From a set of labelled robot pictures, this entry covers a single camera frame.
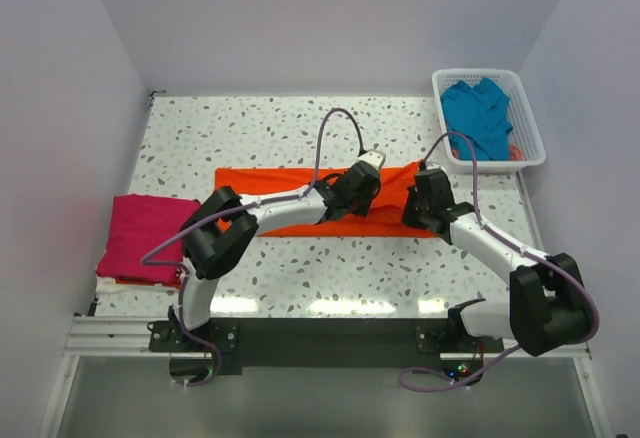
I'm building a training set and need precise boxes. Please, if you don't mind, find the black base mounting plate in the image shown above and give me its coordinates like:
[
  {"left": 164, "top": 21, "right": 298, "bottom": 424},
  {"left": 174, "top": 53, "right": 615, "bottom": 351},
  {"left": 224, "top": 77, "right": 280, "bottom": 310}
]
[{"left": 147, "top": 318, "right": 504, "bottom": 383}]

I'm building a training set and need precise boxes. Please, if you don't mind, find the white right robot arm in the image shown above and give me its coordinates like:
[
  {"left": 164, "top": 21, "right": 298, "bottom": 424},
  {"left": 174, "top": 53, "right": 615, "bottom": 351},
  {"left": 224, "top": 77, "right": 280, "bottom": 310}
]
[{"left": 402, "top": 167, "right": 600, "bottom": 356}]

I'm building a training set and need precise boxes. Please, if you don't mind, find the blue t shirt in basket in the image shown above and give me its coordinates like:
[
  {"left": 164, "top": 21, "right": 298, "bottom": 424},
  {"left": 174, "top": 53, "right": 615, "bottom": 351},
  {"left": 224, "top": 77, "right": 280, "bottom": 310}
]
[{"left": 441, "top": 77, "right": 513, "bottom": 161}]

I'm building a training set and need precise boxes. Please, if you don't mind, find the magenta folded t shirt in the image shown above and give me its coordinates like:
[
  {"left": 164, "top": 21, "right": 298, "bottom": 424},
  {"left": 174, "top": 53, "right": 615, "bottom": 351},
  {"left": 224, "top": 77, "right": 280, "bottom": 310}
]
[{"left": 96, "top": 194, "right": 200, "bottom": 282}]

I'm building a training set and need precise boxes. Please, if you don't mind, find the aluminium front rail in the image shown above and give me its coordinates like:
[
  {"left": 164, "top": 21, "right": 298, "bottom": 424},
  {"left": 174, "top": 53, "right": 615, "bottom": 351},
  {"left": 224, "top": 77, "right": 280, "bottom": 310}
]
[{"left": 63, "top": 313, "right": 591, "bottom": 359}]

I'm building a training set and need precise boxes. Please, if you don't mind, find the white plastic laundry basket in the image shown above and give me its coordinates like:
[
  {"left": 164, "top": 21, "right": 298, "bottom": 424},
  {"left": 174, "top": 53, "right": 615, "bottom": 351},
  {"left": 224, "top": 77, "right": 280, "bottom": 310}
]
[{"left": 432, "top": 68, "right": 546, "bottom": 174}]

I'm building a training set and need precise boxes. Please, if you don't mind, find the orange t shirt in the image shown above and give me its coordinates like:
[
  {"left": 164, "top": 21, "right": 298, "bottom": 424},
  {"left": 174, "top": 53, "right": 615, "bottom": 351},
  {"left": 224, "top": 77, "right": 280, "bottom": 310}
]
[{"left": 214, "top": 162, "right": 434, "bottom": 238}]

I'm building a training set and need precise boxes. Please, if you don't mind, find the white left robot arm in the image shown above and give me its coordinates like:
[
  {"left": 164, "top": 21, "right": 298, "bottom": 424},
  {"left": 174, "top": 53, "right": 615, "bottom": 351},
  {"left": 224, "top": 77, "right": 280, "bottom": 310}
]
[{"left": 171, "top": 152, "right": 384, "bottom": 350}]

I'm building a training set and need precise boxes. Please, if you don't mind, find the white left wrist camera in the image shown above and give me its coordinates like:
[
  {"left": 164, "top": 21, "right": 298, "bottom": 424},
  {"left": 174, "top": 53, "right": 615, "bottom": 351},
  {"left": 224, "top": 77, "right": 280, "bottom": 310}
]
[{"left": 357, "top": 150, "right": 386, "bottom": 171}]

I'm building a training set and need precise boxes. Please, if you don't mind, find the pink garment in basket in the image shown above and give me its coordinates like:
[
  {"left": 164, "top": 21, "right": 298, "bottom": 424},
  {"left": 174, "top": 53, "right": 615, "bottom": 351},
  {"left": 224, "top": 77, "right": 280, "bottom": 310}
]
[{"left": 452, "top": 145, "right": 524, "bottom": 161}]

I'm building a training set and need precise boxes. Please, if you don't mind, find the white folded t shirt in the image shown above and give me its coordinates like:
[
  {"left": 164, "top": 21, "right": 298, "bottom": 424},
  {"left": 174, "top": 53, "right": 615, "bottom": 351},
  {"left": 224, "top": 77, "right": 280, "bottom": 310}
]
[{"left": 96, "top": 276, "right": 172, "bottom": 294}]

